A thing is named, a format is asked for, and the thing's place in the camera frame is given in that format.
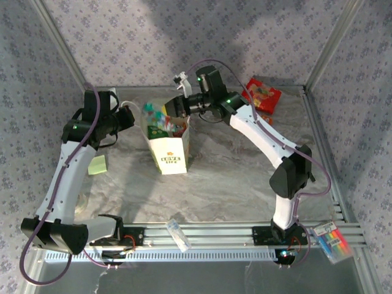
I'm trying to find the teal snack bag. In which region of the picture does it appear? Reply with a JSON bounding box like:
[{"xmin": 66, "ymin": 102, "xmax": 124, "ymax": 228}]
[{"xmin": 143, "ymin": 102, "xmax": 174, "ymax": 129}]

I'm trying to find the white floral paper bag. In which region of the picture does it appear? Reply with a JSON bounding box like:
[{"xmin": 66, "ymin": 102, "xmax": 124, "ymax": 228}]
[{"xmin": 140, "ymin": 97, "xmax": 190, "ymax": 175}]

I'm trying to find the red gummy candy bag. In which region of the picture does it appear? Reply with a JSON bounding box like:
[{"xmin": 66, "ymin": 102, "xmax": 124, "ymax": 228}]
[{"xmin": 241, "ymin": 77, "xmax": 282, "ymax": 116}]

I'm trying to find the green sticky note pad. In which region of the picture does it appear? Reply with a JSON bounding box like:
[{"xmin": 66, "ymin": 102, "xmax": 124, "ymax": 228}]
[{"xmin": 87, "ymin": 154, "xmax": 108, "ymax": 176}]

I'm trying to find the clear tape roll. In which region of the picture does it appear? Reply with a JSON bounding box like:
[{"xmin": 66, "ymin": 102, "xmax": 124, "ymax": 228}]
[{"xmin": 75, "ymin": 192, "xmax": 89, "ymax": 215}]

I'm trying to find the black controller board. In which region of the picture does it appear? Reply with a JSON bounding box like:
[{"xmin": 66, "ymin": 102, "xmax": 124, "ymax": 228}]
[
  {"xmin": 274, "ymin": 248, "xmax": 298, "ymax": 265},
  {"xmin": 100, "ymin": 249, "xmax": 128, "ymax": 266}
]

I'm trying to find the pack of coloured markers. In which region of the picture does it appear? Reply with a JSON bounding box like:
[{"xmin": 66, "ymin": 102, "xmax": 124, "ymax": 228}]
[{"xmin": 311, "ymin": 222, "xmax": 353, "ymax": 265}]

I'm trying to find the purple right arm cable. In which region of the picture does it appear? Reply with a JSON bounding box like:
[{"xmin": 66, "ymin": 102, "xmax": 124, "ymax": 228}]
[{"xmin": 186, "ymin": 59, "xmax": 332, "ymax": 227}]

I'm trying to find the aluminium frame post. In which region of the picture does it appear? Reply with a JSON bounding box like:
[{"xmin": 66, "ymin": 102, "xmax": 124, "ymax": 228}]
[
  {"xmin": 304, "ymin": 0, "xmax": 365, "ymax": 92},
  {"xmin": 30, "ymin": 0, "xmax": 92, "ymax": 92}
]

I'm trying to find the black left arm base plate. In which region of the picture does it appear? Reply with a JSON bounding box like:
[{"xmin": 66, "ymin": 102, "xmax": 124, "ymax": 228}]
[{"xmin": 88, "ymin": 225, "xmax": 145, "ymax": 247}]

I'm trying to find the aluminium side rail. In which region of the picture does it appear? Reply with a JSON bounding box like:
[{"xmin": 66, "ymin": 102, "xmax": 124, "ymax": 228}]
[{"xmin": 301, "ymin": 85, "xmax": 380, "ymax": 294}]

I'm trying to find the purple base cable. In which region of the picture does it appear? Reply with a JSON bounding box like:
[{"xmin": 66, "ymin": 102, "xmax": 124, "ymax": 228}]
[
  {"xmin": 278, "ymin": 243, "xmax": 312, "ymax": 270},
  {"xmin": 81, "ymin": 229, "xmax": 135, "ymax": 271}
]

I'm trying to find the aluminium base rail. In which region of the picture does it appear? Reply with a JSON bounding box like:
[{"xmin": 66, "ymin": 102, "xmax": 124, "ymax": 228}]
[{"xmin": 32, "ymin": 222, "xmax": 368, "ymax": 249}]

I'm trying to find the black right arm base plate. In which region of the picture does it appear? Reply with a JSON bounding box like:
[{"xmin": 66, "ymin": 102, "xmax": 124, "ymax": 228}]
[{"xmin": 252, "ymin": 225, "xmax": 309, "ymax": 246}]

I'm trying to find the white slotted cable duct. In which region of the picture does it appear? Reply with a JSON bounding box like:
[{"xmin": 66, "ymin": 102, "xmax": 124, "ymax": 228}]
[{"xmin": 44, "ymin": 248, "xmax": 278, "ymax": 263}]

